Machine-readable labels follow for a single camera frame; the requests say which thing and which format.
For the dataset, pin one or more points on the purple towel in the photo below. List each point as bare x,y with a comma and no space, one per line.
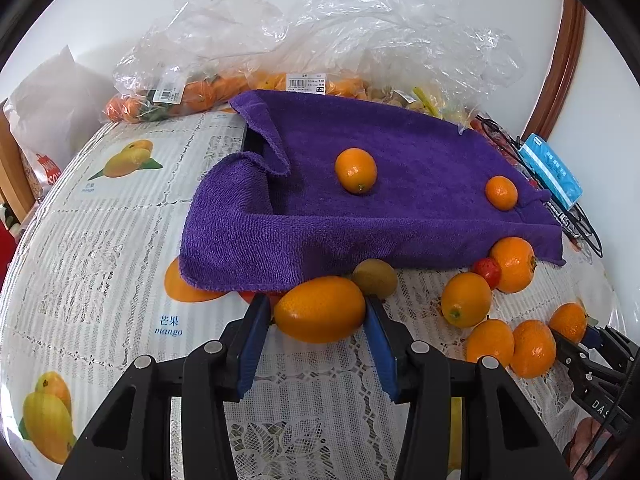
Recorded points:
390,220

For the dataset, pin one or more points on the clear plastic bag of kumquats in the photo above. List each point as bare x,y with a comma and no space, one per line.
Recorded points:
280,80

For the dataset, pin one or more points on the clear plastic bag of mandarins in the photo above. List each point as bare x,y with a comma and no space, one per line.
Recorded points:
165,95

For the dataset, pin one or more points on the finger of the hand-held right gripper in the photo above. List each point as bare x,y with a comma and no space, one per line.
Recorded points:
595,338
570,355

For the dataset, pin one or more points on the small mandarin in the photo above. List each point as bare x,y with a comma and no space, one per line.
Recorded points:
501,192

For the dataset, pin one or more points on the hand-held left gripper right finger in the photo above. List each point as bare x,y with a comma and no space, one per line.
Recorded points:
382,355

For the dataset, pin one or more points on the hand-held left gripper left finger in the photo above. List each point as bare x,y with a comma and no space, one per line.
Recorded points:
250,355

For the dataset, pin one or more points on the person's right hand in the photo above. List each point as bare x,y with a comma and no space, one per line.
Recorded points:
587,447

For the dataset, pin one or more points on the large oval kumquat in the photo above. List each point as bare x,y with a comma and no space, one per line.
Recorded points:
320,310

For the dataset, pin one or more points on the small green-brown fruit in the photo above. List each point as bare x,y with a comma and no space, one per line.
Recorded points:
375,276

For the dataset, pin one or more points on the brown wooden frame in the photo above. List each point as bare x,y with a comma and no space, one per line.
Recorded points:
560,70

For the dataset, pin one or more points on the large mandarin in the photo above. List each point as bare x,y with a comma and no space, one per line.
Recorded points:
515,265

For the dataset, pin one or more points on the white plastic bag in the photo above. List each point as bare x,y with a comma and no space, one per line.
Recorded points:
50,110

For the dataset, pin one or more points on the wooden furniture edge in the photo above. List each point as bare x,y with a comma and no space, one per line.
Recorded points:
12,170

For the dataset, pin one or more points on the small red fruit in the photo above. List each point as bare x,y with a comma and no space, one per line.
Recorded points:
489,270

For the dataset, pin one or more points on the silver and black metal tool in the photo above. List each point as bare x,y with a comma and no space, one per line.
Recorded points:
562,220

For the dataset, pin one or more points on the clear plastic bag of yellowish fruit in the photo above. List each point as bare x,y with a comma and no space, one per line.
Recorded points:
425,95

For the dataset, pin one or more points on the red cloth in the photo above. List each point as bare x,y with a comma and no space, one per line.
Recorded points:
6,255

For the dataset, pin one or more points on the blue tissue packet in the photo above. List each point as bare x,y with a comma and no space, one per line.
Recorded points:
552,172

